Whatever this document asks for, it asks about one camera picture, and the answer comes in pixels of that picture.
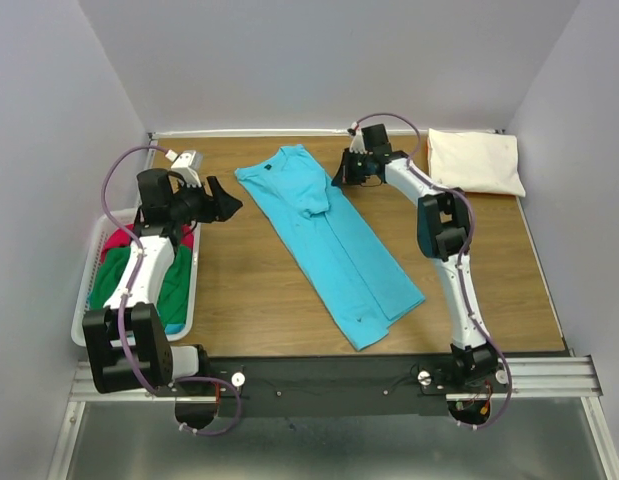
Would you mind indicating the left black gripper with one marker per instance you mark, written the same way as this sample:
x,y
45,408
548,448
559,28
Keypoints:
x,y
220,207

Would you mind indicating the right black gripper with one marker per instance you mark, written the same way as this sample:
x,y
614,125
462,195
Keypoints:
x,y
343,175

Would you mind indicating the cyan polo t shirt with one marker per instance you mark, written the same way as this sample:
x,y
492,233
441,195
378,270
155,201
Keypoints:
x,y
359,281

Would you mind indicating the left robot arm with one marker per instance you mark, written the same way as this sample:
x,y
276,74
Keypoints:
x,y
126,343

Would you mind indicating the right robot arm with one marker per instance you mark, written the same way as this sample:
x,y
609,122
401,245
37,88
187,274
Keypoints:
x,y
444,233

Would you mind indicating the green t shirt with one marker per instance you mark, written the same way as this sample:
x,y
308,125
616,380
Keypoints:
x,y
172,304

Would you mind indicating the red t shirt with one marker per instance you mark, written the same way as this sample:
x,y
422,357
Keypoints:
x,y
120,239

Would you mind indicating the white plastic laundry basket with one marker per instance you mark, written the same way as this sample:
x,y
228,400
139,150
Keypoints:
x,y
138,288

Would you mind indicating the folded white t shirt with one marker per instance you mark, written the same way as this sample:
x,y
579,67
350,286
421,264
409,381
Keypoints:
x,y
476,162

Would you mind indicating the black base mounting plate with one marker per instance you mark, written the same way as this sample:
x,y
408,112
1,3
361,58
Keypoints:
x,y
350,385

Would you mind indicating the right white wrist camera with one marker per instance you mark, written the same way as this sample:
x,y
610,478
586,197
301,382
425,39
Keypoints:
x,y
357,144

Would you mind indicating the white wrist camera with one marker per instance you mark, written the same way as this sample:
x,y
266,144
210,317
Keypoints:
x,y
357,144
184,168

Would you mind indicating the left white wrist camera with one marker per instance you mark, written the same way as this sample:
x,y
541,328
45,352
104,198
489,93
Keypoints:
x,y
184,168

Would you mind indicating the aluminium frame rail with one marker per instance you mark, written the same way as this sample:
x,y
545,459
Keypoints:
x,y
546,426

